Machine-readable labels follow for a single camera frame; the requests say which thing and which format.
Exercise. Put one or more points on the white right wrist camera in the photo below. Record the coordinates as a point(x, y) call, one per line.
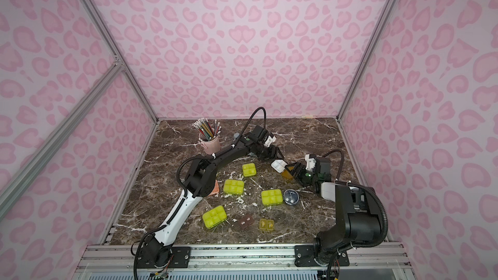
point(310, 162)

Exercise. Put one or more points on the pink pencil cup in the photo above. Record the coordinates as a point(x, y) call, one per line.
point(209, 146)

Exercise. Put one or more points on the aluminium front rail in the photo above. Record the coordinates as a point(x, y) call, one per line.
point(247, 261)

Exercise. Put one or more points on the small yellow pillbox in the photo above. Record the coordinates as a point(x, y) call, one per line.
point(266, 225)

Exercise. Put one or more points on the white pillbox green lid front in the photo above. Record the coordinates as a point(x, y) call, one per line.
point(214, 217)

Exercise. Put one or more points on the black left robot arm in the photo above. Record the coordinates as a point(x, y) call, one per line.
point(197, 177)

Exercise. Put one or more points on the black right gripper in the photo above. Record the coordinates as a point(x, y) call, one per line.
point(297, 170)

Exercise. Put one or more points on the white pillbox yellow lid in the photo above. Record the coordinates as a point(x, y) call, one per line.
point(279, 166)

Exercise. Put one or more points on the small dark red pillbox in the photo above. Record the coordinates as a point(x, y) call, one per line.
point(245, 222)

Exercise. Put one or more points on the coloured pencils bundle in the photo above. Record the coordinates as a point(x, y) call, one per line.
point(207, 129)

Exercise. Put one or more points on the white pillbox green lid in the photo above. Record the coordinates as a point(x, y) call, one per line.
point(272, 197)
point(234, 187)
point(249, 170)
point(214, 217)

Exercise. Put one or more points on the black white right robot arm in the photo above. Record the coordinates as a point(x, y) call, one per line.
point(360, 217)

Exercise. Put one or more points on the orange square pillbox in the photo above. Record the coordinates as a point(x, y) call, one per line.
point(215, 189)

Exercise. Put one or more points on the white pillbox green lid back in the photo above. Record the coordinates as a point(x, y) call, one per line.
point(249, 170)

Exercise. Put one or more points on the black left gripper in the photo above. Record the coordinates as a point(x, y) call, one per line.
point(270, 150)

